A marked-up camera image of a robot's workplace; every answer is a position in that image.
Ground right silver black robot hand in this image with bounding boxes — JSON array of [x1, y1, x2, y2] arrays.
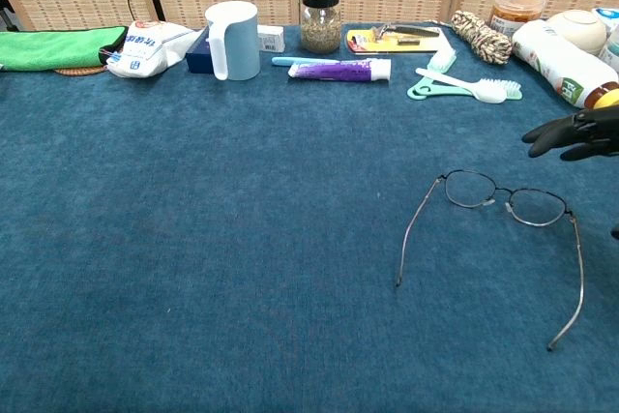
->
[[521, 103, 619, 241]]

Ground black wire-rim eyeglasses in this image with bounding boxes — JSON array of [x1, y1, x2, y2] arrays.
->
[[395, 169, 585, 352]]

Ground white bottle yellow cap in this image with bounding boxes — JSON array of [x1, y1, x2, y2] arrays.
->
[[511, 19, 619, 110]]

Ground teal plastic brush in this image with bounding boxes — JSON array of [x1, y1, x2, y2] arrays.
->
[[420, 79, 524, 102]]

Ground white plastic spoon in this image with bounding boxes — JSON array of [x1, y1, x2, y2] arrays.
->
[[414, 67, 508, 105]]

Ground beige round bowl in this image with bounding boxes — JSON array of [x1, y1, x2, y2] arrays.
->
[[545, 9, 608, 57]]

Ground white blue medicine box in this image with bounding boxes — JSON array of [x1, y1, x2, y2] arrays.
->
[[590, 6, 619, 35]]

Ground clear tub brown contents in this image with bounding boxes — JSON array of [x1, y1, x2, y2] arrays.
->
[[488, 0, 547, 32]]

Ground teal plastic comb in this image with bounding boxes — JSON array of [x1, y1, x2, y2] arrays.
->
[[406, 43, 458, 101]]

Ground razor on yellow card pack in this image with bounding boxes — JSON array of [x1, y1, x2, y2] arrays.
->
[[345, 21, 449, 55]]

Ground purple white toothpaste tube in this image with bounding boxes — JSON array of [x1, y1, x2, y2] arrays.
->
[[287, 57, 393, 83]]

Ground glass jar black lid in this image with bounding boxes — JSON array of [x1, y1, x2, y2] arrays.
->
[[300, 0, 342, 55]]

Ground light blue toothbrush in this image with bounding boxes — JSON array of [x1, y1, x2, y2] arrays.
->
[[271, 55, 339, 68]]

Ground small white box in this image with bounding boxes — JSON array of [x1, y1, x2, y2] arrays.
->
[[256, 24, 286, 54]]

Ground dark blue carton box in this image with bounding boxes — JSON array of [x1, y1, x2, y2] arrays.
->
[[186, 30, 214, 74]]

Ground blue felt table mat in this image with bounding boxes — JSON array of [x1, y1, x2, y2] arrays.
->
[[0, 20, 619, 413]]

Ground white bag blue print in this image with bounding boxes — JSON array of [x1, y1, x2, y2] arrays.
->
[[105, 19, 204, 79]]

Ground brown woven rattan coaster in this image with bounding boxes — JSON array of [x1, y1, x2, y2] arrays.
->
[[53, 64, 108, 77]]

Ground green microfibre towel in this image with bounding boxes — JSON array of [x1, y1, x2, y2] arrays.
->
[[0, 25, 130, 72]]

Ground beige patterned rope bundle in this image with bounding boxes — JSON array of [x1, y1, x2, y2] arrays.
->
[[450, 10, 514, 67]]

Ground light blue white handled cup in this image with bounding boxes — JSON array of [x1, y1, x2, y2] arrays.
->
[[204, 0, 262, 82]]

